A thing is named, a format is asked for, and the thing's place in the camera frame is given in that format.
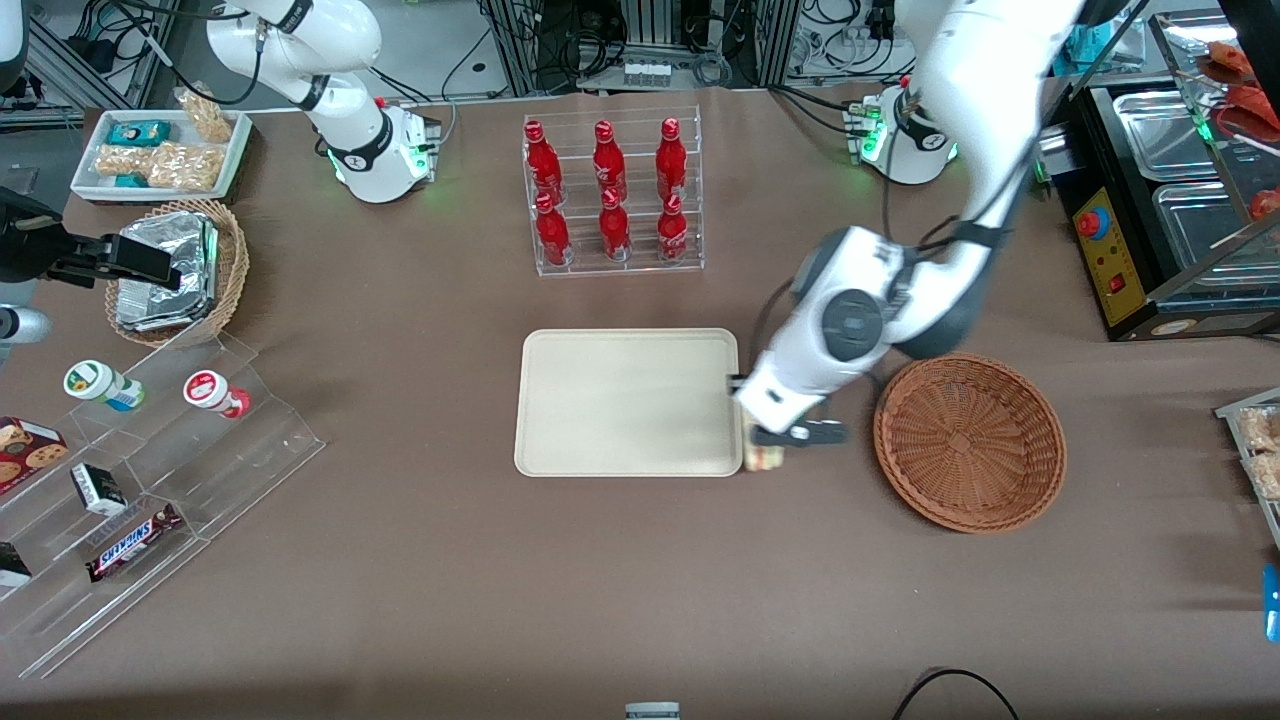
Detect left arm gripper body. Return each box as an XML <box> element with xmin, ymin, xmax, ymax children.
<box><xmin>734</xmin><ymin>350</ymin><xmax>833</xmax><ymax>435</ymax></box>

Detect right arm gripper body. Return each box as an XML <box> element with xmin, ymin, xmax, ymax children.
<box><xmin>0</xmin><ymin>189</ymin><xmax>67</xmax><ymax>288</ymax></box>

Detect sandwich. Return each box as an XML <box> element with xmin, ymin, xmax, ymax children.
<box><xmin>744</xmin><ymin>420</ymin><xmax>784</xmax><ymax>474</ymax></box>

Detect white rectangular snack tray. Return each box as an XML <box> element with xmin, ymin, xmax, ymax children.
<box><xmin>69</xmin><ymin>107</ymin><xmax>254</xmax><ymax>207</ymax></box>

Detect light wicker basket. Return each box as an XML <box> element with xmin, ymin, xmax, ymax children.
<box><xmin>104</xmin><ymin>197</ymin><xmax>251</xmax><ymax>350</ymax></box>

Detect beige plastic tray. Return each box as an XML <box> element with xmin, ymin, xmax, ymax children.
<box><xmin>513</xmin><ymin>328</ymin><xmax>747</xmax><ymax>479</ymax></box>

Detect brown wicker basket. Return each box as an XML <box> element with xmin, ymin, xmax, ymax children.
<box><xmin>872</xmin><ymin>351</ymin><xmax>1069</xmax><ymax>536</ymax></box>

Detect clear tray with snacks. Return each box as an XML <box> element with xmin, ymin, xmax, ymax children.
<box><xmin>1214</xmin><ymin>387</ymin><xmax>1280</xmax><ymax>553</ymax></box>

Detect silver foil packets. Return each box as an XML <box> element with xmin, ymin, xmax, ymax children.
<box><xmin>114</xmin><ymin>211</ymin><xmax>222</xmax><ymax>334</ymax></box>

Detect small clear bag of puffed snacks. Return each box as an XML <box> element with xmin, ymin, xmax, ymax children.
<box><xmin>94</xmin><ymin>144</ymin><xmax>153</xmax><ymax>181</ymax></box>

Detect large clear bag of puffed snacks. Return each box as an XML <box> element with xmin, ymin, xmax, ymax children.
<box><xmin>146</xmin><ymin>141</ymin><xmax>225</xmax><ymax>193</ymax></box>

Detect green lidded yogurt cup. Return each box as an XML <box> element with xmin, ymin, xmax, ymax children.
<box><xmin>62</xmin><ymin>359</ymin><xmax>146</xmax><ymax>413</ymax></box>

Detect red lidded yogurt cup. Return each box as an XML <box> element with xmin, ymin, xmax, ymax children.
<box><xmin>182</xmin><ymin>369</ymin><xmax>253</xmax><ymax>420</ymax></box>

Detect red cola bottle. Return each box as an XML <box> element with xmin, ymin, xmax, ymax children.
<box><xmin>598</xmin><ymin>188</ymin><xmax>633</xmax><ymax>263</ymax></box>
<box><xmin>655</xmin><ymin>117</ymin><xmax>690</xmax><ymax>201</ymax></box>
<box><xmin>535</xmin><ymin>192</ymin><xmax>573</xmax><ymax>268</ymax></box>
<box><xmin>524</xmin><ymin>120</ymin><xmax>563</xmax><ymax>206</ymax></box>
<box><xmin>657</xmin><ymin>193</ymin><xmax>690</xmax><ymax>263</ymax></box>
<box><xmin>592</xmin><ymin>120</ymin><xmax>625</xmax><ymax>201</ymax></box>

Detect clear acrylic bottle rack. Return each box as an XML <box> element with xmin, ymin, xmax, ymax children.
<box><xmin>521</xmin><ymin>107</ymin><xmax>707</xmax><ymax>279</ymax></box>

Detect cookie box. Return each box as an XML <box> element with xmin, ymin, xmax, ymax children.
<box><xmin>0</xmin><ymin>416</ymin><xmax>70</xmax><ymax>497</ymax></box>

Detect clear acrylic stepped shelf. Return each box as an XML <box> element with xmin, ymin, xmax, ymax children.
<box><xmin>0</xmin><ymin>330</ymin><xmax>327</xmax><ymax>681</ymax></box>

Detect black and white carton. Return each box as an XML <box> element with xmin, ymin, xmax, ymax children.
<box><xmin>69</xmin><ymin>462</ymin><xmax>129</xmax><ymax>518</ymax></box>

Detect Snickers chocolate bar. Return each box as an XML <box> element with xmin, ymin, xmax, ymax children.
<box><xmin>84</xmin><ymin>502</ymin><xmax>185</xmax><ymax>585</ymax></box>

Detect black food warmer appliance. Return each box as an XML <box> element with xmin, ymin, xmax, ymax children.
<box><xmin>1038</xmin><ymin>78</ymin><xmax>1280</xmax><ymax>344</ymax></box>

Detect glass display case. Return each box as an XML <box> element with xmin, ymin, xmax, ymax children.
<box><xmin>1143</xmin><ymin>8</ymin><xmax>1280</xmax><ymax>303</ymax></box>

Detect steel food pan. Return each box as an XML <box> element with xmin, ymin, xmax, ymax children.
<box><xmin>1153</xmin><ymin>182</ymin><xmax>1280</xmax><ymax>278</ymax></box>
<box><xmin>1112</xmin><ymin>91</ymin><xmax>1219</xmax><ymax>183</ymax></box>

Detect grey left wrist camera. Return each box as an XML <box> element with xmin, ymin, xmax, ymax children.
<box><xmin>751</xmin><ymin>419</ymin><xmax>849</xmax><ymax>448</ymax></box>

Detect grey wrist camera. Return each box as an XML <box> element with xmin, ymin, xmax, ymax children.
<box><xmin>751</xmin><ymin>419</ymin><xmax>849</xmax><ymax>448</ymax></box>
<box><xmin>0</xmin><ymin>304</ymin><xmax>53</xmax><ymax>347</ymax></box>

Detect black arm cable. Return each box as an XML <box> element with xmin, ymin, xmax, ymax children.
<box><xmin>750</xmin><ymin>278</ymin><xmax>803</xmax><ymax>373</ymax></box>

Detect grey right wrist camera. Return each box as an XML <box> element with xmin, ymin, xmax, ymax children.
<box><xmin>0</xmin><ymin>304</ymin><xmax>53</xmax><ymax>347</ymax></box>

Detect black cable loop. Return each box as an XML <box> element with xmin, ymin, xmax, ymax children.
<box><xmin>892</xmin><ymin>667</ymin><xmax>1020</xmax><ymax>720</ymax></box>

